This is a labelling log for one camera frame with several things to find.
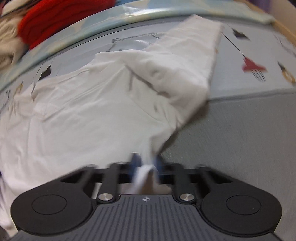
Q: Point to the beige folded blanket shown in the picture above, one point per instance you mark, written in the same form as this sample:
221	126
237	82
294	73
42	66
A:
12	46

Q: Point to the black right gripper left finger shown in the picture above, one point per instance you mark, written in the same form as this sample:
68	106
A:
66	202

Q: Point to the white t-shirt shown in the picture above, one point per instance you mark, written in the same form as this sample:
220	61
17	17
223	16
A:
121	102

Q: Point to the grey patterned bed sheet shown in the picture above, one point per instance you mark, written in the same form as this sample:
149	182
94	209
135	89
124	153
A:
247	128

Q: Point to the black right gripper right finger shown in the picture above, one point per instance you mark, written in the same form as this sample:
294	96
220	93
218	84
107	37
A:
227	204

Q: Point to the light blue patterned quilt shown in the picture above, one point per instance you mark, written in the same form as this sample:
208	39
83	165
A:
133	12

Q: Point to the red folded garment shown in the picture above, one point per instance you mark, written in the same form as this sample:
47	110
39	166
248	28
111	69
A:
49	17

